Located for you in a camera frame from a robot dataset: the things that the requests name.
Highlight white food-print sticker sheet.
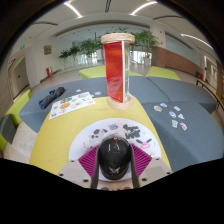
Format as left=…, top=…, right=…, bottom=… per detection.
left=48, top=91, right=97, bottom=121

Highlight round white animal-print mouse pad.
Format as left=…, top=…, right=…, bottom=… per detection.
left=68, top=117, right=162, bottom=184

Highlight grey chair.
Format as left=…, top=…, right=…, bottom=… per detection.
left=0, top=114, right=17, bottom=144

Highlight group of ceiling lights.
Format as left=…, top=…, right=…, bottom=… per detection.
left=63, top=0, right=214, bottom=50

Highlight golden wall plaque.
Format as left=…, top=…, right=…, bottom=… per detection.
left=43, top=44, right=53, bottom=56

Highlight group of potted plants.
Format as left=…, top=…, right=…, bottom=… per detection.
left=58, top=27, right=160, bottom=66

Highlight red panel lantern wooden ends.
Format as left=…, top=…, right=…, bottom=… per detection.
left=100, top=32, right=136, bottom=111

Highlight lime green bench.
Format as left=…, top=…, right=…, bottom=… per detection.
left=0, top=89, right=33, bottom=153

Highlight black computer mouse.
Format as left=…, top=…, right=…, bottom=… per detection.
left=97, top=135, right=132, bottom=181

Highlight lime green table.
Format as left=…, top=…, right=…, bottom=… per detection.
left=79, top=64, right=143, bottom=80
left=145, top=65, right=181, bottom=81

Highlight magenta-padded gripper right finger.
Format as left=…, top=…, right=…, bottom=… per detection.
left=129, top=143, right=174, bottom=190

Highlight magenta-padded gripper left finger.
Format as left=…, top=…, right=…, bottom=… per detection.
left=57, top=143, right=101, bottom=190

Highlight folded dark blue umbrella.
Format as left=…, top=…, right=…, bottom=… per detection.
left=38, top=86, right=66, bottom=110

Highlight brown wooden counter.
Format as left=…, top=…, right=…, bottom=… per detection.
left=151, top=45, right=205, bottom=78

